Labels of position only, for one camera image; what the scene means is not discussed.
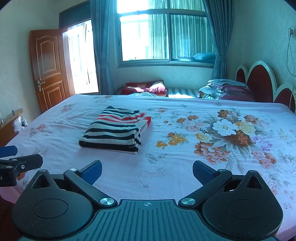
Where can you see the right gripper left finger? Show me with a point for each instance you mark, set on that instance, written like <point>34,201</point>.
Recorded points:
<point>73,188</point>

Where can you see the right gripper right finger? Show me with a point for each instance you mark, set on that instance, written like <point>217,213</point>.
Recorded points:
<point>218,181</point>

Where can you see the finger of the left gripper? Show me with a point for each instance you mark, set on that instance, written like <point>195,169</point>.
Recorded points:
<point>21,164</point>
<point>8,151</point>

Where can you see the striped knit sweater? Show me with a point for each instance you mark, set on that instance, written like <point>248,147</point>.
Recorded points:
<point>116,129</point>

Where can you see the wooden side cabinet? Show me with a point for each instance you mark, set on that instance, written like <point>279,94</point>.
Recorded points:
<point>7,132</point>

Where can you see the floral white bed sheet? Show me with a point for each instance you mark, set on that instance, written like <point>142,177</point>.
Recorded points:
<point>233,135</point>

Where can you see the brown wooden door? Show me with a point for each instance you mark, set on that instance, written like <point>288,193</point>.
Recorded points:
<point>48,68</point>

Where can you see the folded quilt pile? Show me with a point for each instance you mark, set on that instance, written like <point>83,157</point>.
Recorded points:
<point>225,89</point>

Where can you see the striped mattress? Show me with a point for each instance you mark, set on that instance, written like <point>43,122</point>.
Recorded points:
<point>182,93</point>

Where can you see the red pillow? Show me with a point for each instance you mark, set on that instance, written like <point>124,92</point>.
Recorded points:
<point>155,87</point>

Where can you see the red white headboard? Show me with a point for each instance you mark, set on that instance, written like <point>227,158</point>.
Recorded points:
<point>261,80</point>

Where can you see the blue left curtain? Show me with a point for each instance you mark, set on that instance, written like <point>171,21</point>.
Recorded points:
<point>101,15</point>

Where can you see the blue curtain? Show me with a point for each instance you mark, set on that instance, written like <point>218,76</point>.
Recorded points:
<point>220,16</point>
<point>101,15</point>

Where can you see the blue right curtain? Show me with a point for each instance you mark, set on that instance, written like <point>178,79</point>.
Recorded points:
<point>220,16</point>

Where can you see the window with grey frame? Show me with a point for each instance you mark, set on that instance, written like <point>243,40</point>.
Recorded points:
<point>163,32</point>

